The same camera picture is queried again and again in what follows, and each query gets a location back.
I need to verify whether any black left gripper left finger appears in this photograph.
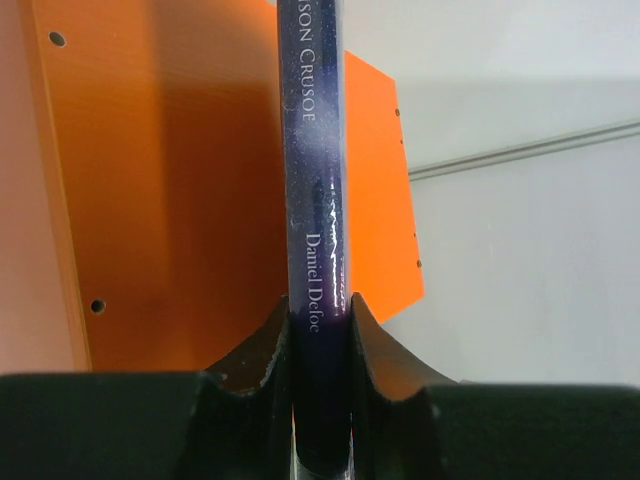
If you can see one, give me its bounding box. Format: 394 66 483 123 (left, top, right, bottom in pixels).
1 300 292 479

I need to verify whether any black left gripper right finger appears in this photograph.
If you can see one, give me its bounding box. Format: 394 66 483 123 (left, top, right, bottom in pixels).
351 295 639 479

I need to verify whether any dark blue Robinson Crusoe book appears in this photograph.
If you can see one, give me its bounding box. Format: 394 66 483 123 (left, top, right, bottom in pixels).
277 1 351 479

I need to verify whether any orange wooden shelf box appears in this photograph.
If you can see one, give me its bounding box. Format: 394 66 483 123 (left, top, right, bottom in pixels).
19 0 426 374

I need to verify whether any aluminium right frame post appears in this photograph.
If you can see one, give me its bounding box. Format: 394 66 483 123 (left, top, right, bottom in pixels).
409 118 639 182

